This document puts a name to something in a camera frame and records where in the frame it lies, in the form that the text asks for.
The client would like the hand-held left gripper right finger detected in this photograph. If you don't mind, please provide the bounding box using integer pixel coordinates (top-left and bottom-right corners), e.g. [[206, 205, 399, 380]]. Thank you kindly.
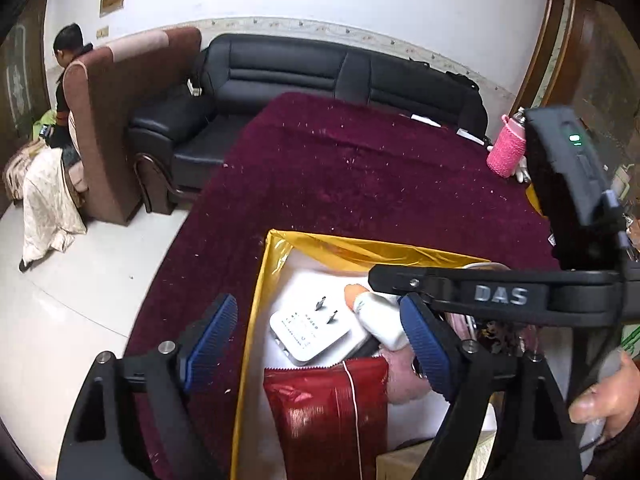
[[400, 292, 583, 480]]

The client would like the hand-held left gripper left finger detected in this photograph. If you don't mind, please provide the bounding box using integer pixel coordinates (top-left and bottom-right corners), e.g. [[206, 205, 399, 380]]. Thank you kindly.
[[57, 292, 239, 480]]

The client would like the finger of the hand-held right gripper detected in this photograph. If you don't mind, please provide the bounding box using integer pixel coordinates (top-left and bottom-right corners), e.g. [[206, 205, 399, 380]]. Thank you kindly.
[[368, 265, 551, 312]]

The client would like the clear zip pouch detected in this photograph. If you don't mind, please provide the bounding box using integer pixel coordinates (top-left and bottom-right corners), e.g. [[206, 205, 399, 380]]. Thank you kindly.
[[445, 310, 546, 361]]

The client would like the white plastic bottle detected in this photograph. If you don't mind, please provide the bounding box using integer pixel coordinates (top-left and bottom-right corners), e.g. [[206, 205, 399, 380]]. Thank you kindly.
[[345, 284, 411, 352]]

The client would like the red packet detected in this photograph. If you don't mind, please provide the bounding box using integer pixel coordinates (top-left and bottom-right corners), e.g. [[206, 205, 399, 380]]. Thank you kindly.
[[263, 358, 390, 480]]

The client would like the gold lined box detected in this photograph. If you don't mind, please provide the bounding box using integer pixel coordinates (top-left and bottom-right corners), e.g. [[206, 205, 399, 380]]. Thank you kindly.
[[227, 230, 506, 480]]

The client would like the person's right forearm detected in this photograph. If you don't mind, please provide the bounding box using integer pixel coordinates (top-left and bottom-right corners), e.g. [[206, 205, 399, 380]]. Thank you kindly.
[[582, 425, 640, 480]]

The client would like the person's right hand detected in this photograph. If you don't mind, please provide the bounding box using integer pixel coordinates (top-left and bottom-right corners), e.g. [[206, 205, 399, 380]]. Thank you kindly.
[[569, 354, 640, 433]]

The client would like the pale pink cloth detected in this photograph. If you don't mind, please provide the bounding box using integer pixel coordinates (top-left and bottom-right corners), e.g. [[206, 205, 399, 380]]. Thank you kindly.
[[387, 347, 453, 406]]

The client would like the pink knitted bottle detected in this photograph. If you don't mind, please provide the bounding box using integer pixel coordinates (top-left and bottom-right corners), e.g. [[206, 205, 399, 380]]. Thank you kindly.
[[486, 107, 528, 178]]

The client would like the white power adapter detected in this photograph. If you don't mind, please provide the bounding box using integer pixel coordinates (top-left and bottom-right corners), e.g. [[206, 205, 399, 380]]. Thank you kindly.
[[269, 274, 371, 366]]

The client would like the wooden partition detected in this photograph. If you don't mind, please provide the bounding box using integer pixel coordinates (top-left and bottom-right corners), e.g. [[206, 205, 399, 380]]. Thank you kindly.
[[510, 0, 586, 121]]

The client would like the black bag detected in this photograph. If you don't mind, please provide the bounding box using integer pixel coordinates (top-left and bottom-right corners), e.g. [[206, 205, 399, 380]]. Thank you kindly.
[[445, 71, 481, 93]]

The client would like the maroon table cloth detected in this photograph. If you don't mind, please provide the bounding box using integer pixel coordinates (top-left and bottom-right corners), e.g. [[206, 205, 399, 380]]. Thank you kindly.
[[122, 91, 561, 480]]

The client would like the cream blanket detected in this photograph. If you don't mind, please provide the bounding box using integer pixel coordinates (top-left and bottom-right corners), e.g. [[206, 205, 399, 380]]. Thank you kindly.
[[2, 142, 88, 271]]

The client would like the brown armchair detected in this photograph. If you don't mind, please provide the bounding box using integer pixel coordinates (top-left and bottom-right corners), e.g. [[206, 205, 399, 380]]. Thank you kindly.
[[65, 26, 202, 225]]

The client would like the black leather sofa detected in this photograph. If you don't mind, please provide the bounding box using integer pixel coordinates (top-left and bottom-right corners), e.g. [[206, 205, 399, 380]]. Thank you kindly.
[[127, 34, 490, 213]]

